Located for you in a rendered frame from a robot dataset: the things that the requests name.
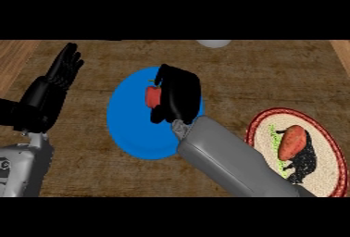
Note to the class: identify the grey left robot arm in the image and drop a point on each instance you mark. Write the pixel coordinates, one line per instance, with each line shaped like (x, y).
(21, 166)

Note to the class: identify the brown textured table mat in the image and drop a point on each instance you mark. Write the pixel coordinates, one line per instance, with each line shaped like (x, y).
(114, 172)

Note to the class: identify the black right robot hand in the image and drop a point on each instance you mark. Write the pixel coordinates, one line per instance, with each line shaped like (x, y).
(180, 95)

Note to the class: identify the orange sweet potato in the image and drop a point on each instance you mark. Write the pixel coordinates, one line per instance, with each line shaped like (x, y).
(291, 142)

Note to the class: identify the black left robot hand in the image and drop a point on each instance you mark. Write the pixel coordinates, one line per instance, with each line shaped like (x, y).
(43, 95)

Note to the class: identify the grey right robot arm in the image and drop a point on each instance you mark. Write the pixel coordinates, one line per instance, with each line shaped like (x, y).
(235, 157)

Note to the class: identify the blue oval placemat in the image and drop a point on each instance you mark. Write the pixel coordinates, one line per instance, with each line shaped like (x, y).
(136, 129)

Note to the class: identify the pale grey round object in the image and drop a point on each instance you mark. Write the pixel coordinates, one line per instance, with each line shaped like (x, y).
(214, 43)

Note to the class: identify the red-rimmed plate with bear print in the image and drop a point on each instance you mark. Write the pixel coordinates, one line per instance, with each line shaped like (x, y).
(319, 154)

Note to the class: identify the red bell pepper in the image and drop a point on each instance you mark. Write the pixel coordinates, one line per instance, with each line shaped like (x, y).
(152, 96)

